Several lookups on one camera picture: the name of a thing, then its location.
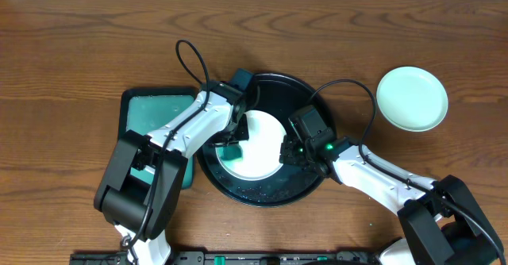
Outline green yellow sponge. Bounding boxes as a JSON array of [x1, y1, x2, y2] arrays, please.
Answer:
[[217, 144, 243, 162]]

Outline white plate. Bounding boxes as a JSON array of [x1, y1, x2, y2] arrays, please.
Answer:
[[216, 110, 287, 181]]

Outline mint plate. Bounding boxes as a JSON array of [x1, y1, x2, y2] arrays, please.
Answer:
[[376, 67, 448, 132]]

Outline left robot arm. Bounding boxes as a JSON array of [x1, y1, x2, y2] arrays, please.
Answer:
[[94, 69, 260, 264]]

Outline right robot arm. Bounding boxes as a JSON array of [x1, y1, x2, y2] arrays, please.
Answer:
[[279, 106, 506, 264]]

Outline black round tray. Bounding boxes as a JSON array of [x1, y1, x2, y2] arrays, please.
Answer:
[[196, 74, 335, 207]]

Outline green rectangular sponge tray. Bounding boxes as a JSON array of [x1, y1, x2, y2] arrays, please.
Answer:
[[117, 86, 198, 190]]

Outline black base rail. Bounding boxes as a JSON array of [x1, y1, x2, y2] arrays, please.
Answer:
[[69, 252, 380, 265]]

